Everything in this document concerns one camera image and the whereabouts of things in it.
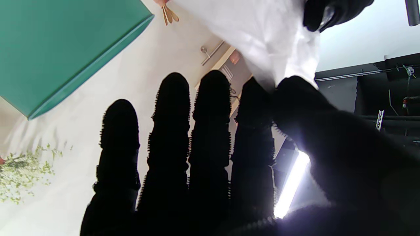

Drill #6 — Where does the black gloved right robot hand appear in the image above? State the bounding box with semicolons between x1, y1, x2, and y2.
80;70;420;236

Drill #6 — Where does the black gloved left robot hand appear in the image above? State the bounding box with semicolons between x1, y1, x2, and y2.
303;0;374;32

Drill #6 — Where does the translucent white disposable glove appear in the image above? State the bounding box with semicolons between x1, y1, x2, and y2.
174;0;320;92

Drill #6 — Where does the teal plastic basket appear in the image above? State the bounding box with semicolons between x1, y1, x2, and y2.
0;0;155;120

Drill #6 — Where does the bright studio lamp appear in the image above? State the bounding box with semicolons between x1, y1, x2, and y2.
274;151;310;219

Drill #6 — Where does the tall terracotta flower vase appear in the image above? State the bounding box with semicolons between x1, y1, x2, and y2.
0;141;73;204

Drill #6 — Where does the dark metal frame rack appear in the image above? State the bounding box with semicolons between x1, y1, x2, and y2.
315;52;420;145

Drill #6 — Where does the wooden wall shelf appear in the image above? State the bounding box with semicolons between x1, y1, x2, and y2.
194;46;253;117

